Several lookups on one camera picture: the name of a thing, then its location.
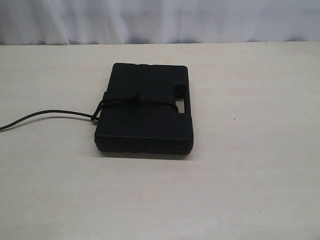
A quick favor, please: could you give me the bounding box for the black plastic carry case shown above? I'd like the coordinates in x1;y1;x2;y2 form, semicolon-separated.
94;63;194;156

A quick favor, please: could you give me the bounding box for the black cord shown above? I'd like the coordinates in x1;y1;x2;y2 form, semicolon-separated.
0;96;180;133

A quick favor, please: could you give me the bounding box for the white backdrop curtain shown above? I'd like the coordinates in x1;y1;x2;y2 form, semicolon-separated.
0;0;320;45

